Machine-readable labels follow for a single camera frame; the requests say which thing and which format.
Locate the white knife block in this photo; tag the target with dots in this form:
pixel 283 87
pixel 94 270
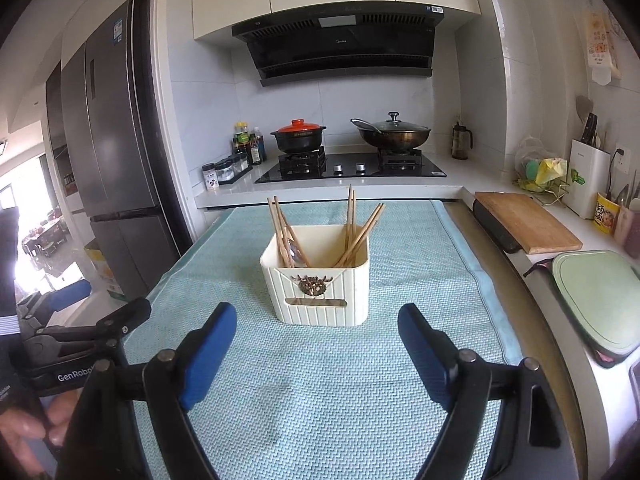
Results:
pixel 587 176

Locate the steel spoon round bowl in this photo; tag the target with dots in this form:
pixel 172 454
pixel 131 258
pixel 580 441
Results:
pixel 296 255

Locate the light blue table cloth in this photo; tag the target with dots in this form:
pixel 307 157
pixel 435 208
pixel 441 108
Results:
pixel 305 402

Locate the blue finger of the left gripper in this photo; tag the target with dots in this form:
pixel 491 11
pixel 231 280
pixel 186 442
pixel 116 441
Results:
pixel 68 295
pixel 124 320

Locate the cream utensil holder box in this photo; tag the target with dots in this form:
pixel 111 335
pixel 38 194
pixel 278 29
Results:
pixel 323 295

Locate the wok with glass lid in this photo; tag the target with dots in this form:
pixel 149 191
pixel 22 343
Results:
pixel 393 134

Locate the yellow cardboard box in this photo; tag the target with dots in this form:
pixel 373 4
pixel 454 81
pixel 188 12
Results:
pixel 96 256

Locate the pink cup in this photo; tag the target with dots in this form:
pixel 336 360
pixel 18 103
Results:
pixel 624 221

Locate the black pot red lid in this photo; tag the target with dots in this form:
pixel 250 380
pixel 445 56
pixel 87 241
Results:
pixel 299 137

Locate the glass french press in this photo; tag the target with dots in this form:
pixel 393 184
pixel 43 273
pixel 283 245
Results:
pixel 462 142

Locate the green plastic cutting board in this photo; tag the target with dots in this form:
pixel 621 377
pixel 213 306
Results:
pixel 601 291

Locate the grey double door refrigerator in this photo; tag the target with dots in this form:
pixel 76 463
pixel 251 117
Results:
pixel 117 158

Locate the yellow snack cup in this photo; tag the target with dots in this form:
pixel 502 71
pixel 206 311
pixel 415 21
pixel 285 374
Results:
pixel 605 214

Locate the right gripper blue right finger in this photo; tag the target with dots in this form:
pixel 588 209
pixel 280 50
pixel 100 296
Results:
pixel 433 354

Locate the wooden cutting board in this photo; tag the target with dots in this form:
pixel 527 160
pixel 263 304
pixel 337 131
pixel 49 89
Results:
pixel 529 224

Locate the black range hood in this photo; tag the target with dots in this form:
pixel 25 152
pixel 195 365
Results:
pixel 342 39

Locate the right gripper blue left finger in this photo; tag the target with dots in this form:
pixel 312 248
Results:
pixel 202 352

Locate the hanging wall calendar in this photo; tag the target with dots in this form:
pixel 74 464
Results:
pixel 600 50

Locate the sauce bottles group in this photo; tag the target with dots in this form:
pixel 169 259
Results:
pixel 249 141

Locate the person's left hand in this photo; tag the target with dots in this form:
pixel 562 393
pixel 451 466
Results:
pixel 17 427

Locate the black gas stove top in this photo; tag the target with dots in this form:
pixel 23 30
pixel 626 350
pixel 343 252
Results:
pixel 319 165

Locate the yellow green cloth bundle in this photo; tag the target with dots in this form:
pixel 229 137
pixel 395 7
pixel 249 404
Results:
pixel 549 175

